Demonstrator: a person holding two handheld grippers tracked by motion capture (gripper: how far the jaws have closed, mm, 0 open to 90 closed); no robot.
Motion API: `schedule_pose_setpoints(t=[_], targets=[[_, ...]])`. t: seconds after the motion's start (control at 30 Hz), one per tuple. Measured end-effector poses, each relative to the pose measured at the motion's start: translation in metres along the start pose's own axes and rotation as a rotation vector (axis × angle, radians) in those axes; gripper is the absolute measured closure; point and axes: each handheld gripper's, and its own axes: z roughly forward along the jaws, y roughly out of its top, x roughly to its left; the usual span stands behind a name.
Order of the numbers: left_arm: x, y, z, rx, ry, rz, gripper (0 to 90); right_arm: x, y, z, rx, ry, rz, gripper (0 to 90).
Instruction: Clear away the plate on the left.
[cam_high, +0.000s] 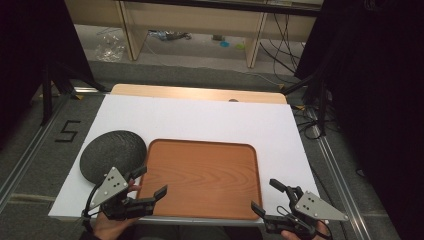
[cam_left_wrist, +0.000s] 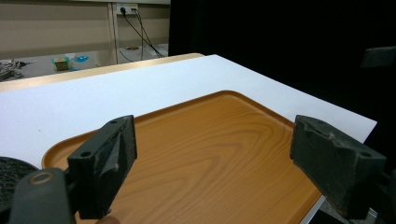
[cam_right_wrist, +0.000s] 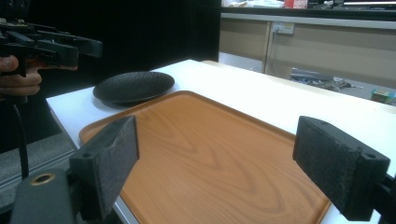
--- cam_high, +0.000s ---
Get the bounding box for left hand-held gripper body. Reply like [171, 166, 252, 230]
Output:
[89, 166, 157, 222]

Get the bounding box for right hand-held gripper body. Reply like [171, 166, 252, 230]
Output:
[264, 185, 350, 240]

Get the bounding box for person's right hand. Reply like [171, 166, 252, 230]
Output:
[280, 220, 332, 240]

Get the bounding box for person's left hand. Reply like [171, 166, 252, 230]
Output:
[92, 179, 143, 240]

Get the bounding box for brown wooden tray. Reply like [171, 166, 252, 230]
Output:
[136, 138, 263, 222]

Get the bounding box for black metal stand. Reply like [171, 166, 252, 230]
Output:
[281, 71, 329, 138]
[39, 61, 109, 127]

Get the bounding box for white table cover board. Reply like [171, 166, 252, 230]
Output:
[48, 94, 321, 223]

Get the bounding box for light wooden table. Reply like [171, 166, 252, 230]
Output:
[109, 83, 288, 105]

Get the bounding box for clear plastic bag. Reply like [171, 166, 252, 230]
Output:
[94, 31, 126, 63]

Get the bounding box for black curtain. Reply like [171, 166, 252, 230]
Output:
[0, 0, 96, 148]
[294, 0, 424, 240]

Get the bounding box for dark bundle under desk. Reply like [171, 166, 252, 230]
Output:
[148, 29, 193, 42]

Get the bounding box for light wooden desk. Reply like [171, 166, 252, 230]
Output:
[64, 0, 324, 69]

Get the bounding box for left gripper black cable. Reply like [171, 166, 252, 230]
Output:
[81, 181, 104, 234]

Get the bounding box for metal floor rail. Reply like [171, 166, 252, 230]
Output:
[0, 94, 73, 208]
[304, 106, 374, 240]

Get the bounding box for black floor cables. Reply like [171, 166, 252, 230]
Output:
[293, 104, 329, 141]

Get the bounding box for hanging black cables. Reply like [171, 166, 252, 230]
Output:
[259, 13, 306, 76]

